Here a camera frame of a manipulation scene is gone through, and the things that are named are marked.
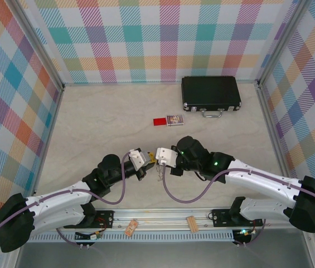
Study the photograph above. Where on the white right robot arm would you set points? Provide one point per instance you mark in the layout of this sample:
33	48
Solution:
263	178

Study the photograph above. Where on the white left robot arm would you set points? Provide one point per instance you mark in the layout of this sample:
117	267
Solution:
57	198

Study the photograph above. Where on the small printed card box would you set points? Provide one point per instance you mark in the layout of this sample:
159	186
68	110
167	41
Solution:
175	120

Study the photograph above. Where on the printed wooden piece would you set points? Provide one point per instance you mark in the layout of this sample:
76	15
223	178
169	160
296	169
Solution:
131	227

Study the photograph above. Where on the plain wooden block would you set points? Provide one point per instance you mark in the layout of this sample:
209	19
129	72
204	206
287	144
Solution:
193	224

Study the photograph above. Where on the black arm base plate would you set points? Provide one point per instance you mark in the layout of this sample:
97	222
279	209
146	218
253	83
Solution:
219	216
105	216

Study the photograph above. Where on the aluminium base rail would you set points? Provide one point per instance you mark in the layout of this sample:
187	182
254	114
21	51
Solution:
160	217

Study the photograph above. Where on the aluminium frame side rail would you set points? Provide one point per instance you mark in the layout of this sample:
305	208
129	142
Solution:
273	125
47	139

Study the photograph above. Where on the aluminium frame post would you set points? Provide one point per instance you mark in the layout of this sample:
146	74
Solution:
40	42
279	42

